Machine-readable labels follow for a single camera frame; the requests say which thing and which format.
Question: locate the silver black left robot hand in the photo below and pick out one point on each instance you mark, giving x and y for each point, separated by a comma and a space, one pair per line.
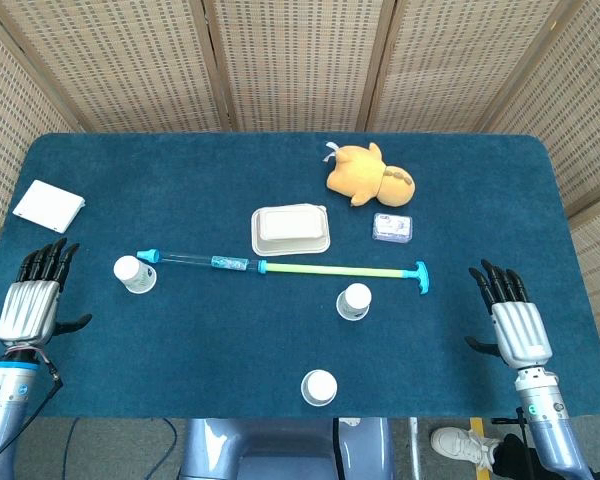
27, 310

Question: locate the yellow plush toy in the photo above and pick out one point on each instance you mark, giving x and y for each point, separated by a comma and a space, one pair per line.
360, 172

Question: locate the small blue-white packet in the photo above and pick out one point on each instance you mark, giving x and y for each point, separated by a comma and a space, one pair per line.
392, 227

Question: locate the blue carpet table cover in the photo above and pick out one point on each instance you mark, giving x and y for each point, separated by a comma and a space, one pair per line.
205, 175

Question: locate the blue-grey robot torso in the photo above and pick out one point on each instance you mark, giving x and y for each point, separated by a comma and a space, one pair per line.
280, 445

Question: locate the blue green water syringe toy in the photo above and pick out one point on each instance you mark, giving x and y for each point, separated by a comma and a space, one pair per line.
305, 270

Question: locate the woven bamboo folding screen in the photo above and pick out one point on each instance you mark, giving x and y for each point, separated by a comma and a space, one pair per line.
300, 60

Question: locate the white square flat box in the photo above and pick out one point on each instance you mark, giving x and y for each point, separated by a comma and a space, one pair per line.
47, 205

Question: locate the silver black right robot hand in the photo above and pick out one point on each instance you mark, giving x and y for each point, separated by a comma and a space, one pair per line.
522, 332

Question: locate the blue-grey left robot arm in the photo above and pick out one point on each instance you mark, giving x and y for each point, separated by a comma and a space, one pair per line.
5, 395

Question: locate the grey metal stand leg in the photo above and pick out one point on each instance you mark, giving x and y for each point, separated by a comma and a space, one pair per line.
413, 445

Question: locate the beige pulp lunch box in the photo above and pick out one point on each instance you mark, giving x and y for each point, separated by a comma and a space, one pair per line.
290, 227

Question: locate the white sneaker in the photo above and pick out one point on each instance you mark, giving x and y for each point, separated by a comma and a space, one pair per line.
460, 445

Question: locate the white paper cup green print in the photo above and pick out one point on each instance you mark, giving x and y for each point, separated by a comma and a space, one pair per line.
132, 275

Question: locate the black trouser leg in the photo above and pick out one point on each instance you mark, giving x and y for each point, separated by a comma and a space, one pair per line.
515, 460

